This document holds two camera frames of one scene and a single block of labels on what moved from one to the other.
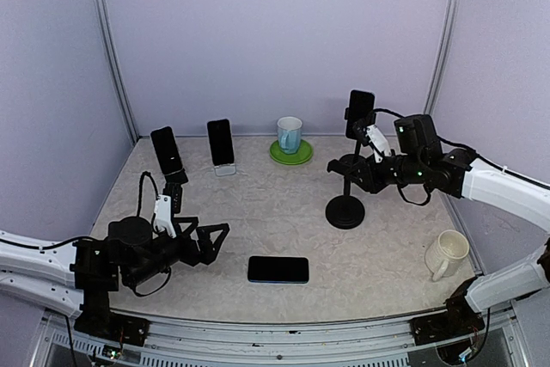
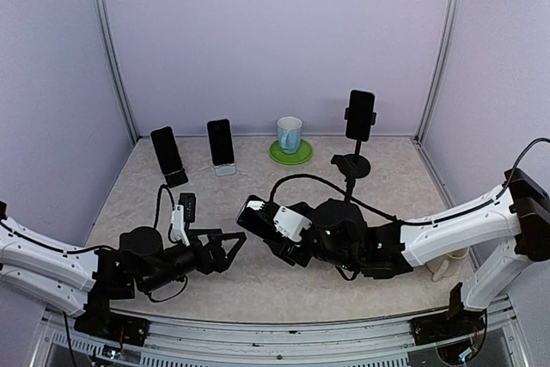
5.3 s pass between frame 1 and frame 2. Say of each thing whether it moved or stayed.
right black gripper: moved
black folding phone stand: stayed
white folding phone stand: stayed
